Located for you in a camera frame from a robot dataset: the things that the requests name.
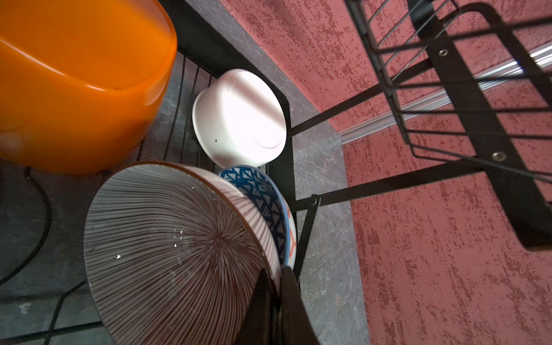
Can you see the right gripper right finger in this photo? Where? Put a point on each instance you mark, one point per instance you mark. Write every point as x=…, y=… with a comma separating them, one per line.
x=295, y=324

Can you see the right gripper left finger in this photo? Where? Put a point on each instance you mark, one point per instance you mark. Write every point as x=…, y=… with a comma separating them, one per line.
x=258, y=326

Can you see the blue patterned bowl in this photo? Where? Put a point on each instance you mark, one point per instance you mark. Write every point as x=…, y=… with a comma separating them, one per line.
x=263, y=192

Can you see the white bowl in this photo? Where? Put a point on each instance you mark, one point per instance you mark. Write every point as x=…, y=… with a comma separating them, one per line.
x=239, y=121

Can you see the orange bowl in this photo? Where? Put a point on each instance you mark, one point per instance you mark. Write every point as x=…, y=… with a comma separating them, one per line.
x=81, y=81

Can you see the black wire dish rack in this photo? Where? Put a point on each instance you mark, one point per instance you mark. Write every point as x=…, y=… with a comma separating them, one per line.
x=406, y=247

